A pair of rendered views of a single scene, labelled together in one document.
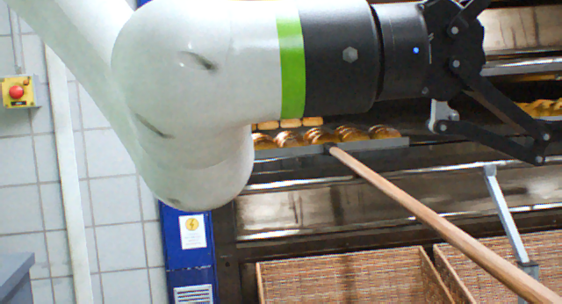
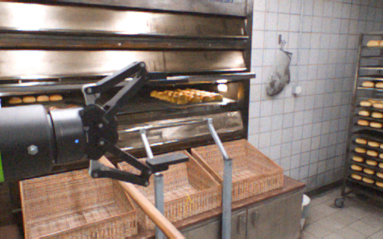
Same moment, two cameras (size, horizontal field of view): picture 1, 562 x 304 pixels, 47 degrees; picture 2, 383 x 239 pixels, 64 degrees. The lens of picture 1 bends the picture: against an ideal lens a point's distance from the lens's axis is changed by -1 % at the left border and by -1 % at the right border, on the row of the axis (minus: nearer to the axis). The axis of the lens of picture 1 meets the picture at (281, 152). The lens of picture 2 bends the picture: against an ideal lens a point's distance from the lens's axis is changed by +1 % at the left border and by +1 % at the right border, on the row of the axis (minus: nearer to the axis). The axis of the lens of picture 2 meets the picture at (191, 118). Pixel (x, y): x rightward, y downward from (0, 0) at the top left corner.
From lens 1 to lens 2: 0.15 m
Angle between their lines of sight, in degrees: 26
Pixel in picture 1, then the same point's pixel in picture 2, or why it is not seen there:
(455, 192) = (127, 138)
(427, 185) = not seen: hidden behind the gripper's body
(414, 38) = (76, 135)
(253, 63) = not seen: outside the picture
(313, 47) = (7, 147)
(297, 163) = not seen: hidden behind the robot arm
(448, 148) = (124, 116)
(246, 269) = (14, 184)
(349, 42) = (32, 142)
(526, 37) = (160, 66)
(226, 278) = (0, 191)
